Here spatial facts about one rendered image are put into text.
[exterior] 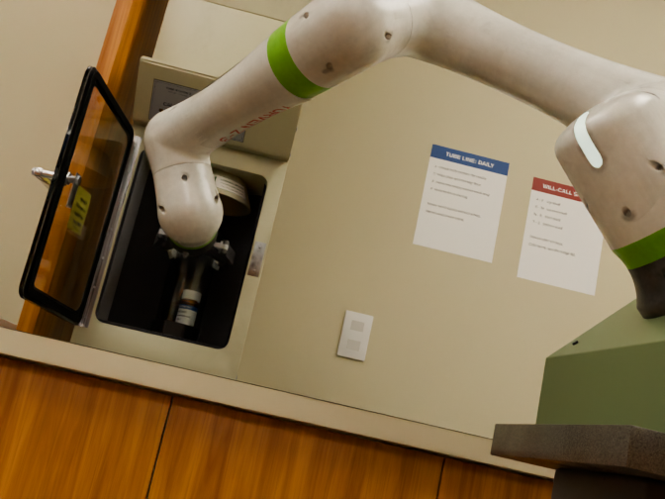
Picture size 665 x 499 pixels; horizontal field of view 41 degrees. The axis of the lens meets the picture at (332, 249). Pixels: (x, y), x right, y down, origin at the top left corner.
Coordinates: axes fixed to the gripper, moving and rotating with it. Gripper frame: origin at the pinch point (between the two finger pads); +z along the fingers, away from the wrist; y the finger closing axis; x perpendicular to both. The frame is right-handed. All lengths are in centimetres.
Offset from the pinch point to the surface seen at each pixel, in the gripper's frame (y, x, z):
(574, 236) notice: -91, -35, 33
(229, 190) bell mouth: -3.8, -13.1, -7.6
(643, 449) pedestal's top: -53, 28, -100
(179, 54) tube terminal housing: 12.8, -37.9, -10.2
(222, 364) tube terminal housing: -11.0, 21.5, -9.9
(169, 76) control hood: 11.9, -28.6, -20.3
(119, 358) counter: 4.2, 26.9, -39.8
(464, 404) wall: -70, 14, 33
